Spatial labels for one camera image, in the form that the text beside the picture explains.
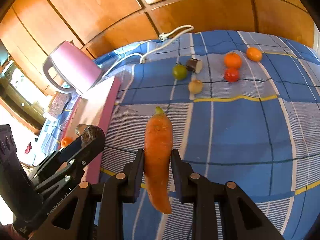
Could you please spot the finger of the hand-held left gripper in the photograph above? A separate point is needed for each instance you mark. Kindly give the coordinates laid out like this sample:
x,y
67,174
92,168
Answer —
x,y
67,150
92,151

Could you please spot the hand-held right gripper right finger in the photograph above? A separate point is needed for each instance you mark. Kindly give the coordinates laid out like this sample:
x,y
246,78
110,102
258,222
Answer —
x,y
175,172

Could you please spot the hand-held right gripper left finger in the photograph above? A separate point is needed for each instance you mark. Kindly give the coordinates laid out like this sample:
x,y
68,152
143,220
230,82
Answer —
x,y
140,171

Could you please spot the orange tangerine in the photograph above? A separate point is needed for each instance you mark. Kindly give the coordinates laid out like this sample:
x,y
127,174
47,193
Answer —
x,y
66,142
233,60
254,54

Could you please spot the dark avocado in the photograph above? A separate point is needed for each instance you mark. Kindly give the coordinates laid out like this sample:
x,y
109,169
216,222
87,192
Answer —
x,y
90,133

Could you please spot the dark eggplant piece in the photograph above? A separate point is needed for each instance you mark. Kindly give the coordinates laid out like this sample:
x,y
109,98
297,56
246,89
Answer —
x,y
193,65
79,129

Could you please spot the orange carrot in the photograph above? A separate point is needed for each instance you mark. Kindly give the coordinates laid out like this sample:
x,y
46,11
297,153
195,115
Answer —
x,y
158,150

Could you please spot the pink tray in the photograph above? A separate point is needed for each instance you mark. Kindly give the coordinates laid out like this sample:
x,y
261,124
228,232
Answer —
x,y
98,110

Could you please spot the yellowish round fruit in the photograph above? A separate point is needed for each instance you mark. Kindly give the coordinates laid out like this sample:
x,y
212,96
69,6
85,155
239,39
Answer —
x,y
195,86

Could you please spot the green apple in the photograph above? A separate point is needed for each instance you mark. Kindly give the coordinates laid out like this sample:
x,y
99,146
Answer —
x,y
179,72

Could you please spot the red tomato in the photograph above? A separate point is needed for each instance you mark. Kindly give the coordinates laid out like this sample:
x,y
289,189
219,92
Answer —
x,y
232,75

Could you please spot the red cloth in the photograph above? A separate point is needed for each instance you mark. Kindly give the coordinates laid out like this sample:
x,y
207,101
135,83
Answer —
x,y
28,148

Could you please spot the patterned decorative box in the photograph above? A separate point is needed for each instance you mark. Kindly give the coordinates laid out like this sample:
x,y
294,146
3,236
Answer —
x,y
58,103

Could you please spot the blue checked blanket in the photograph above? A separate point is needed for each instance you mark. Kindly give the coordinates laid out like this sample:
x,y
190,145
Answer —
x,y
237,135

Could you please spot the wooden framed glass door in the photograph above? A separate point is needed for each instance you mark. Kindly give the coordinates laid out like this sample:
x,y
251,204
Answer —
x,y
17,87

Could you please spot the pink electric kettle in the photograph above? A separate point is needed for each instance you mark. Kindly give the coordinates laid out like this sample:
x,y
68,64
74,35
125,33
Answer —
x,y
72,65

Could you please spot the wooden wardrobe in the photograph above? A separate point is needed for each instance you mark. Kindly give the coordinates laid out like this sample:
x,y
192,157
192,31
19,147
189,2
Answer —
x,y
112,12

